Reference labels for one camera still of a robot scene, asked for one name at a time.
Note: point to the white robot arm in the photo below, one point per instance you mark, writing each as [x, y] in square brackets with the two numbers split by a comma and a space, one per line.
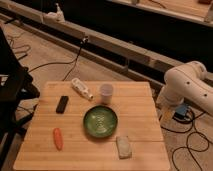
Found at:
[185, 81]

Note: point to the white sponge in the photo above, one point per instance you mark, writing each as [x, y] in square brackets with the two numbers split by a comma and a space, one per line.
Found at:
[123, 147]

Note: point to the translucent plastic cup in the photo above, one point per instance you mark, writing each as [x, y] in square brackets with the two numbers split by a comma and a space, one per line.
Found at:
[106, 92]

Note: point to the green round plate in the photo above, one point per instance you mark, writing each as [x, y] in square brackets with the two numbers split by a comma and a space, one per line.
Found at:
[100, 121]

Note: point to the black rectangular remote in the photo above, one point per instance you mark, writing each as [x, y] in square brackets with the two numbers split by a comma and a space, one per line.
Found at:
[62, 104]

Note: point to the blue box on floor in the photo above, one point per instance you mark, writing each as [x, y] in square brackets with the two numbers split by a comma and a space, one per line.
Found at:
[181, 111]

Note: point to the long wooden rail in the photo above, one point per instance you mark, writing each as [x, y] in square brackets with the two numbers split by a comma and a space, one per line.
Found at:
[140, 42]

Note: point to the white object on rail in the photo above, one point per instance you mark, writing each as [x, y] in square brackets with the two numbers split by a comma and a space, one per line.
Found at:
[57, 16]

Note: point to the black chair frame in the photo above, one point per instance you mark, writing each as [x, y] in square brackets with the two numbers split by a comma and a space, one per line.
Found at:
[17, 87]

